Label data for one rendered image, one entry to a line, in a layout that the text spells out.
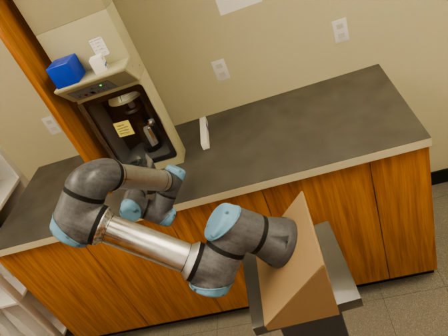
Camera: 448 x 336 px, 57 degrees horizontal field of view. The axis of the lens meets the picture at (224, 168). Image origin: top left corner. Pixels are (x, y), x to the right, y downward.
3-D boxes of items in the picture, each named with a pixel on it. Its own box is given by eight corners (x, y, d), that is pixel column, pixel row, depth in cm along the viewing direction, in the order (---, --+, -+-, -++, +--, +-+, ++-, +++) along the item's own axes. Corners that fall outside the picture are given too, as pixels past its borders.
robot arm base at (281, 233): (301, 247, 113) (269, 236, 110) (273, 278, 121) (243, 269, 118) (293, 209, 124) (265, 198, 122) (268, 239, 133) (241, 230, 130)
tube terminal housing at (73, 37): (134, 151, 228) (55, 17, 185) (188, 135, 221) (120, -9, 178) (125, 179, 208) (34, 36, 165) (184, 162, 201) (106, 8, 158)
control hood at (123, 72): (75, 100, 181) (62, 80, 176) (141, 77, 175) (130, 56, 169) (66, 113, 172) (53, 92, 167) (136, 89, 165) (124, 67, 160)
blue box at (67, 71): (65, 79, 175) (53, 60, 170) (86, 72, 173) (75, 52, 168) (57, 90, 167) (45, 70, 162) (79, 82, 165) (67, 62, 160)
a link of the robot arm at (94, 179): (69, 143, 111) (171, 162, 154) (55, 181, 112) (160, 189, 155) (98, 160, 106) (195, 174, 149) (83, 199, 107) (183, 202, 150)
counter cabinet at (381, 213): (112, 263, 307) (42, 172, 257) (396, 195, 264) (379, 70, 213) (87, 348, 254) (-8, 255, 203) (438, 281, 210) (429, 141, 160)
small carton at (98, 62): (97, 70, 169) (90, 57, 166) (109, 65, 169) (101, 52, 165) (96, 75, 165) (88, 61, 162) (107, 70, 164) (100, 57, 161)
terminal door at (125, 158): (121, 171, 205) (79, 103, 182) (178, 155, 198) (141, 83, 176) (121, 173, 204) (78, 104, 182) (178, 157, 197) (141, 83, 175)
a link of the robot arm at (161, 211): (181, 203, 147) (152, 193, 144) (169, 231, 148) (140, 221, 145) (179, 197, 155) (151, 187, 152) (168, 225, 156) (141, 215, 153)
